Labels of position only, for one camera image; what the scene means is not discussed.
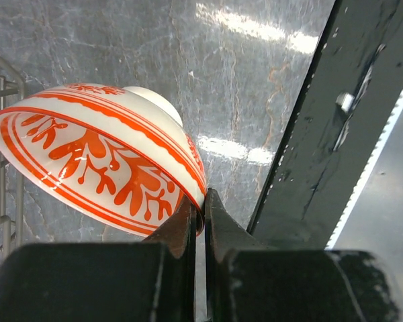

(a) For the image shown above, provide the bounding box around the grey wire dish rack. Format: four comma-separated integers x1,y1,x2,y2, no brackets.
0,45,26,289

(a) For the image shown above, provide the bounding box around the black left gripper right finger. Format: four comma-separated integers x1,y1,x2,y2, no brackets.
204,189,403,321

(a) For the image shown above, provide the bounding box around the white orange patterned bowl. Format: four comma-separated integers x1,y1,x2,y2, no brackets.
0,83,208,237

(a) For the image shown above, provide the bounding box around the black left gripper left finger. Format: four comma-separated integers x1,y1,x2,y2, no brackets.
0,197,197,321

